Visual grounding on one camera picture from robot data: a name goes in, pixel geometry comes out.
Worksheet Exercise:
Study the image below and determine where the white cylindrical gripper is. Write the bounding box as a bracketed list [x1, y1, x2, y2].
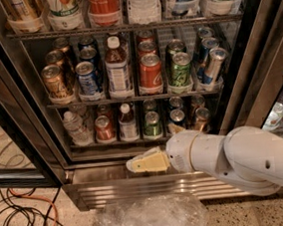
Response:
[126, 123, 199, 173]

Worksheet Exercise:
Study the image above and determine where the red coke can bottom front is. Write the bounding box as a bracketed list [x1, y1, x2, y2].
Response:
[95, 115, 115, 142]

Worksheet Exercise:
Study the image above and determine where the red coke can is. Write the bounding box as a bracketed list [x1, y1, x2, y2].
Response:
[138, 40, 157, 57]
[139, 53, 162, 89]
[95, 115, 115, 142]
[137, 30, 155, 43]
[97, 104, 113, 119]

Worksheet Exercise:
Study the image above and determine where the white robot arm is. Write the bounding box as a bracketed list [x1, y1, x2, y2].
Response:
[127, 126, 283, 196]

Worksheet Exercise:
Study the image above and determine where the green can bottom front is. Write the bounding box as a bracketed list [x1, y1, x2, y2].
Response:
[144, 111, 161, 137]

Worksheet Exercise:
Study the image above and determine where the green can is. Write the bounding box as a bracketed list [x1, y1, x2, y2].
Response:
[142, 99, 157, 113]
[165, 39, 186, 68]
[144, 111, 161, 137]
[169, 52, 191, 88]

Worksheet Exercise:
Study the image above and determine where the blue can bottom front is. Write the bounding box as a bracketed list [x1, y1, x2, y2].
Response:
[166, 110, 186, 128]

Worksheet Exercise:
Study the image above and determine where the brown tea bottle bottom shelf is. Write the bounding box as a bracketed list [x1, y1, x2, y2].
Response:
[118, 103, 139, 141]

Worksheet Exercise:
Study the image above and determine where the brown tea bottle shelf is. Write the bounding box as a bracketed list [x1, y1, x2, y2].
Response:
[118, 103, 139, 141]
[105, 36, 130, 92]

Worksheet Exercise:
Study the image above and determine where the gold can bottom front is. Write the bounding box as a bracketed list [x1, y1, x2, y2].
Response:
[191, 108, 211, 132]

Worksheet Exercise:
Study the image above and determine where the gold can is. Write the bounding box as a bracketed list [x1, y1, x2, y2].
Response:
[191, 108, 211, 132]
[190, 95, 205, 113]
[52, 37, 74, 58]
[41, 65, 71, 99]
[45, 49, 72, 76]

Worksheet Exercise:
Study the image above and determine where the green can bottom rear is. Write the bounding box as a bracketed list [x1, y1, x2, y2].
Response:
[142, 99, 157, 113]

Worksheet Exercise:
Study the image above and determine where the blue can bottom rear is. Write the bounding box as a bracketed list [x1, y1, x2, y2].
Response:
[168, 97, 184, 111]

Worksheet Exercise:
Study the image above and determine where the gold can bottom rear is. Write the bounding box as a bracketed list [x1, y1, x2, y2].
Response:
[190, 95, 205, 113]

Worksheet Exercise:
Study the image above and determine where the red coke can bottom rear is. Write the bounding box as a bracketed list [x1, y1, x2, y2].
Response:
[97, 104, 113, 119]

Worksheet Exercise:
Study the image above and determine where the green can middle front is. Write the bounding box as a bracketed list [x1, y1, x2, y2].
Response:
[169, 52, 191, 88]

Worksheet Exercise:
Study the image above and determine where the red coke can middle front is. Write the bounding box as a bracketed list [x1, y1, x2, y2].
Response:
[139, 53, 162, 89]

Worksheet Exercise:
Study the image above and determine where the clear water bottle bottom shelf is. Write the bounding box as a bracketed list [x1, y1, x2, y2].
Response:
[62, 111, 93, 146]

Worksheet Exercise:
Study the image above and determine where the clear water bottle shelf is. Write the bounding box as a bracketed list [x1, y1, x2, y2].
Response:
[62, 111, 93, 146]
[128, 0, 159, 19]

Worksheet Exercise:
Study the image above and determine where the slim redbull can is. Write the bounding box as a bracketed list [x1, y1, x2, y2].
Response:
[195, 37, 219, 81]
[189, 25, 218, 61]
[202, 48, 228, 85]

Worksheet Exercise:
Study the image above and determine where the brown tea bottle middle shelf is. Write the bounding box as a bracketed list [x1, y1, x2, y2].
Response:
[105, 36, 130, 92]

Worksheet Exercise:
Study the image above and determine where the green can middle rear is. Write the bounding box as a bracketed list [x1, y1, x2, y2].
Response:
[165, 39, 186, 68]

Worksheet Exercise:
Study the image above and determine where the blue pepsi can middle front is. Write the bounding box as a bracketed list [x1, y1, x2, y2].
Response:
[75, 61, 103, 96]

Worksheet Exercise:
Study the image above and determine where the blue pepsi can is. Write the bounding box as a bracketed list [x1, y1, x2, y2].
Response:
[79, 47, 101, 69]
[78, 35, 97, 50]
[75, 61, 103, 96]

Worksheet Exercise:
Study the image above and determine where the slim redbull can middle front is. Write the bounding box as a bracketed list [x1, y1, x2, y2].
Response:
[202, 48, 228, 85]

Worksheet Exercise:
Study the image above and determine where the red coke can middle rear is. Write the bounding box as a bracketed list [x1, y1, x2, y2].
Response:
[137, 30, 155, 43]

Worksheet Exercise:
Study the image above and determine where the white can right fridge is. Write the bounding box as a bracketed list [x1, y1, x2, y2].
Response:
[263, 102, 283, 130]

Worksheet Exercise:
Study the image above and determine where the slim redbull can middle rear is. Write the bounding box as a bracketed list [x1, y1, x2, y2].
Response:
[189, 25, 218, 61]

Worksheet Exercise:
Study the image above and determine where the blue pepsi can middle rear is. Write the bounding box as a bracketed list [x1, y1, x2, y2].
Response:
[78, 35, 97, 50]

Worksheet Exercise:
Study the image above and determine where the gold can middle front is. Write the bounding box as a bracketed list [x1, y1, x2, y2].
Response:
[41, 65, 71, 99]

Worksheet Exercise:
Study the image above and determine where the gold can middle rear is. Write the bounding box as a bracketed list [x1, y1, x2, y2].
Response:
[52, 37, 74, 58]

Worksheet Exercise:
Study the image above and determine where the clear water bottle top shelf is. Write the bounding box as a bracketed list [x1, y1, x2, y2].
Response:
[128, 0, 159, 19]

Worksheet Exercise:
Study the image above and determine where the open glass fridge door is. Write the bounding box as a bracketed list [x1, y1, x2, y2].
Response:
[0, 44, 66, 188]

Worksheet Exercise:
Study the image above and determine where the red coke bottle top shelf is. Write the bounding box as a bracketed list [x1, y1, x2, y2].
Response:
[89, 0, 121, 24]

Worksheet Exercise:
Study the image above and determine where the crumpled clear plastic bag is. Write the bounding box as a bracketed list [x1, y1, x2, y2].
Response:
[99, 194, 207, 226]

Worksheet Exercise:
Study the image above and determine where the orange extension cable left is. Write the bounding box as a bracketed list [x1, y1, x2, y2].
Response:
[8, 182, 60, 226]

